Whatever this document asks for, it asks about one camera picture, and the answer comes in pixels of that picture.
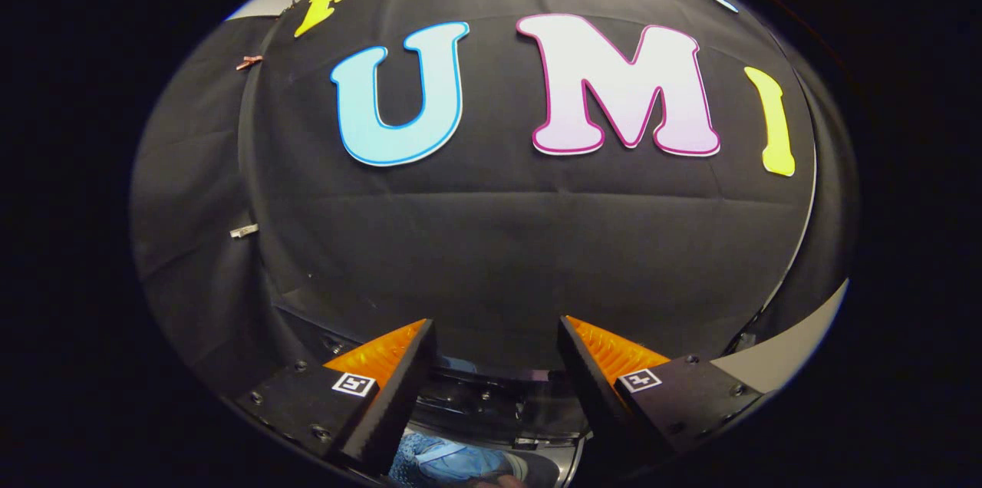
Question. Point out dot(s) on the dark washing machine lid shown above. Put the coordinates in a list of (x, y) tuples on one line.
[(499, 403)]

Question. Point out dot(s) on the dark grey washing machine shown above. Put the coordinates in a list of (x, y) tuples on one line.
[(552, 465)]

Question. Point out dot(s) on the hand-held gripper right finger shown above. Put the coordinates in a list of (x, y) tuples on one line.
[(591, 388)]

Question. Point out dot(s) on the silver clip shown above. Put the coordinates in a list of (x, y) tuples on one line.
[(244, 230)]

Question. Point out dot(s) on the light blue garment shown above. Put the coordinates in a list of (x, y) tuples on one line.
[(453, 461)]

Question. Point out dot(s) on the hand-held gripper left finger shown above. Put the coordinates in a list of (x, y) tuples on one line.
[(403, 388)]

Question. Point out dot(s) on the copper clip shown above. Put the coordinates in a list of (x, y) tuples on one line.
[(248, 62)]

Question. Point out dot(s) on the black backdrop cloth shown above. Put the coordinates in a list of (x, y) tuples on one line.
[(499, 242)]

